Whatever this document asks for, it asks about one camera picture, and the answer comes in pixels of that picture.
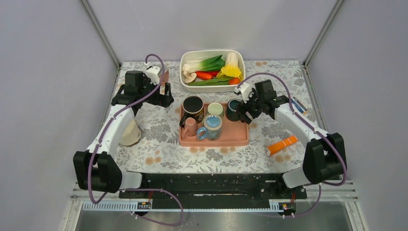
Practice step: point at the large pink mug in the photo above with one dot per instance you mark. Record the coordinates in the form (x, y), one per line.
(164, 75)

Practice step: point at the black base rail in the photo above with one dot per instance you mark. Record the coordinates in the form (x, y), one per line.
(213, 191)

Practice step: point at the light green mug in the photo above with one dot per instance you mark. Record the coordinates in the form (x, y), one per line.
(216, 109)

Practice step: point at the pink rectangular tray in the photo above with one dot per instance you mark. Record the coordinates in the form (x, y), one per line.
(232, 134)

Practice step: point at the mushroom toy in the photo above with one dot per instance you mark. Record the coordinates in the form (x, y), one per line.
(189, 77)

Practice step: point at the blue patterned mug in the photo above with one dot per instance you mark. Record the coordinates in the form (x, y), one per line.
(211, 128)

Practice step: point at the floral tablecloth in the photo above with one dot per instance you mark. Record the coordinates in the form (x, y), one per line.
(159, 149)

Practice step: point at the green bok choy toy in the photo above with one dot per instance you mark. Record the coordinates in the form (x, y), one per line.
(207, 65)

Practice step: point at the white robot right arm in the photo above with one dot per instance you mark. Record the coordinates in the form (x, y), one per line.
(324, 156)

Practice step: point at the black mug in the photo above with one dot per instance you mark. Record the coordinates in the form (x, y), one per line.
(193, 107)

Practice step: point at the orange blue box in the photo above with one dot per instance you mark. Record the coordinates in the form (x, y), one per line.
(300, 106)

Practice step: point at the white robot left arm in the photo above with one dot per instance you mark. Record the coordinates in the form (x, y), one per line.
(95, 167)

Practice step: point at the orange white marker box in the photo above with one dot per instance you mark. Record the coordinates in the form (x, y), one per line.
(279, 146)

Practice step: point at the small pink mug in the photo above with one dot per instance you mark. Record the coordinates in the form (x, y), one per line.
(190, 128)

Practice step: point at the dark teal mug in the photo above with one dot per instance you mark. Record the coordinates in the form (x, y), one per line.
(231, 110)

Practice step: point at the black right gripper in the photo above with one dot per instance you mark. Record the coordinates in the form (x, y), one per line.
(242, 109)

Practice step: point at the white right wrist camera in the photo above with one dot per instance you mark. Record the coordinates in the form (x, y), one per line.
(246, 91)

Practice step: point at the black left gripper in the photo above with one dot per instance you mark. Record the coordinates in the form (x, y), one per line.
(163, 100)

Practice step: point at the yellow napa cabbage toy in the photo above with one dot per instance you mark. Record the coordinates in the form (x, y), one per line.
(231, 67)

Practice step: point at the white rectangular basin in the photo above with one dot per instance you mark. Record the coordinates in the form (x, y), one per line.
(203, 54)

